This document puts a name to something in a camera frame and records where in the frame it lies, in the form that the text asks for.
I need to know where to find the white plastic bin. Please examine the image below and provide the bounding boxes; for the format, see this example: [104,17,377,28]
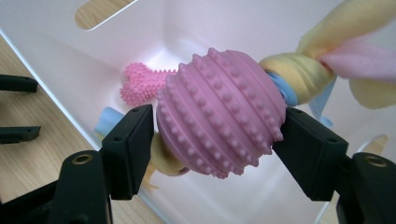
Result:
[0,0,396,224]

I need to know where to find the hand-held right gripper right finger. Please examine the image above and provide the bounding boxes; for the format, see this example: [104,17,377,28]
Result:
[271,106,396,224]

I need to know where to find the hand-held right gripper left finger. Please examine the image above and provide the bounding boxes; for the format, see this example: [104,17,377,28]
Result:
[46,103,156,224]

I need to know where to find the pink spiky bone toy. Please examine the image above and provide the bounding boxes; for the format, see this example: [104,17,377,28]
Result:
[119,61,179,108]

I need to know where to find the pink ball rope toy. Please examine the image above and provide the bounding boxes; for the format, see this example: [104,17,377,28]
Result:
[92,0,396,190]

